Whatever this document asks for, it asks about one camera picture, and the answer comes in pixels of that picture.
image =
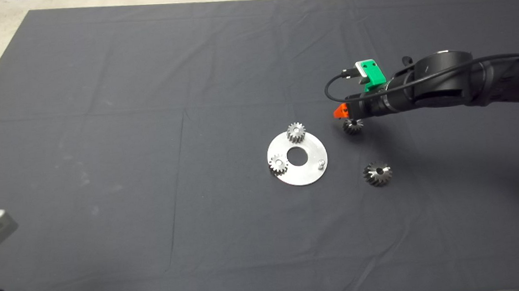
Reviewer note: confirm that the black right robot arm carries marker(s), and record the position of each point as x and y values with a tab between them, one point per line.
447	93

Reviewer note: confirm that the large steel gear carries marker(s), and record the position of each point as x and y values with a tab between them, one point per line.
378	173

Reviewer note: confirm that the small dark steel gear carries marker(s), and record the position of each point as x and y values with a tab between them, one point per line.
353	127

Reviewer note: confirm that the dark grey table cloth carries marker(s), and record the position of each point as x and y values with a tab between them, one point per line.
148	126

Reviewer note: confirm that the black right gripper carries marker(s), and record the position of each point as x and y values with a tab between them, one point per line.
370	103

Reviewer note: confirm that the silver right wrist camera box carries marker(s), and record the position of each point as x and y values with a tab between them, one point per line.
360	71

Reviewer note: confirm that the green right camera mount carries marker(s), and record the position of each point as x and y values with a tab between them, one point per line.
373	76

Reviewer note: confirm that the round metal plate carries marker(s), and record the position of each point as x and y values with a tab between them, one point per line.
300	174

